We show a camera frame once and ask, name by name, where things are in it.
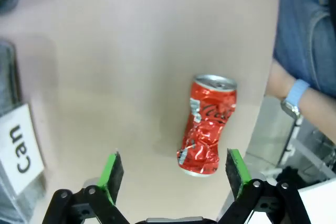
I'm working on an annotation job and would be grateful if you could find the person's left hand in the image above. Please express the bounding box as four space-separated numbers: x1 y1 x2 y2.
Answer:
265 59 293 101

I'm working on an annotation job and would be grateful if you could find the smartwatch with light-blue band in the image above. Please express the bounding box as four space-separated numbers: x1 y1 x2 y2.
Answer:
280 79 311 119

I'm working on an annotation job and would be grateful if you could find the person's left forearm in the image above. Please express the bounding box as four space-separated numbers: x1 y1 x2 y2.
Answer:
299 87 336 146

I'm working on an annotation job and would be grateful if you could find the person in blue shirt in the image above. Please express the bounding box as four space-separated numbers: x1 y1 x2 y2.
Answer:
272 0 336 98

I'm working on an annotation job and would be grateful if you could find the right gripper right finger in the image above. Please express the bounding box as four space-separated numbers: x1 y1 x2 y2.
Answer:
216 148 313 224

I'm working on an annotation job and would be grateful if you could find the white sign reading Can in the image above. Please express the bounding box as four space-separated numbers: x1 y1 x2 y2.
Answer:
0 103 45 195

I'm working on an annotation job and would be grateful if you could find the grey fabric basket labelled Can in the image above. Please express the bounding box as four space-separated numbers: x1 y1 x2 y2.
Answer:
0 39 49 224

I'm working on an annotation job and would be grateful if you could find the crushed red cola can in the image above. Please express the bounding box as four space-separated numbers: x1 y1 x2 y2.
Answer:
177 73 238 178

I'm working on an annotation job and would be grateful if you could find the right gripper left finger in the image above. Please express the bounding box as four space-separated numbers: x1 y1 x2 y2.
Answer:
41 152 132 224

